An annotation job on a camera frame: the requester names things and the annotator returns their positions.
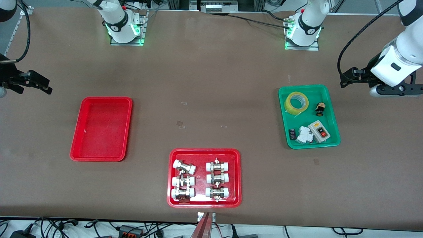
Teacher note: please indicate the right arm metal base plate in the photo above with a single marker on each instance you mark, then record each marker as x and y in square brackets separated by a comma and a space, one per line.
[142, 31]

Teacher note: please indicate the red plastic tray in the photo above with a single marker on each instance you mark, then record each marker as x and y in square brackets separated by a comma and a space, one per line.
[102, 132]
[201, 155]

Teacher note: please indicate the yellow packing tape roll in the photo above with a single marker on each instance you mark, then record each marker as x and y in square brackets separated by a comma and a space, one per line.
[290, 109]

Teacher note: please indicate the red metal bar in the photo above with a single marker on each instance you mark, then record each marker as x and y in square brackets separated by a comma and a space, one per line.
[204, 228]

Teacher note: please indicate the small black terminal block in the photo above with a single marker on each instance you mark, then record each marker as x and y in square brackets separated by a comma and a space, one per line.
[292, 134]

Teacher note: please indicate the small white metal plate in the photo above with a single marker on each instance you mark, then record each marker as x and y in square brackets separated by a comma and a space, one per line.
[200, 216]

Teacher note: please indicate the white circuit breaker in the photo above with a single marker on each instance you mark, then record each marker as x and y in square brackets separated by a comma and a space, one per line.
[304, 135]

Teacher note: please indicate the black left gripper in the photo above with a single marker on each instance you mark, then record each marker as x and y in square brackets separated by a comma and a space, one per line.
[365, 73]

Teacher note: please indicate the black push button knob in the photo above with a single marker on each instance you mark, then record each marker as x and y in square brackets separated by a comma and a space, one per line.
[320, 108]

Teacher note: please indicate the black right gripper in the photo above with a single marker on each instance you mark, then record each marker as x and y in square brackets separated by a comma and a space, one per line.
[9, 74]

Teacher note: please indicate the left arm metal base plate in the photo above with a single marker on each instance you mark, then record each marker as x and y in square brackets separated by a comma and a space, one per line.
[302, 48]

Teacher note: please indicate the green plastic tray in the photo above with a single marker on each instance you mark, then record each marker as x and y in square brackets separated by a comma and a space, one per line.
[317, 94]

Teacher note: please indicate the black orange connector box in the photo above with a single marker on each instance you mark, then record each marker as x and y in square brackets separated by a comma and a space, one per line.
[130, 230]

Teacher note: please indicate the grey switch box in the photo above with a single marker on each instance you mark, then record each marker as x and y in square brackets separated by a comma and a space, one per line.
[319, 132]

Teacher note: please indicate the aluminium corner bracket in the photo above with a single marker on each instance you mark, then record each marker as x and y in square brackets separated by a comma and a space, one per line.
[27, 10]

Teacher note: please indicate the white capped metal pipe fitting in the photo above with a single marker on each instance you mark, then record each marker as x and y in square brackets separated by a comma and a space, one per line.
[217, 192]
[217, 166]
[184, 167]
[217, 178]
[182, 193]
[182, 181]

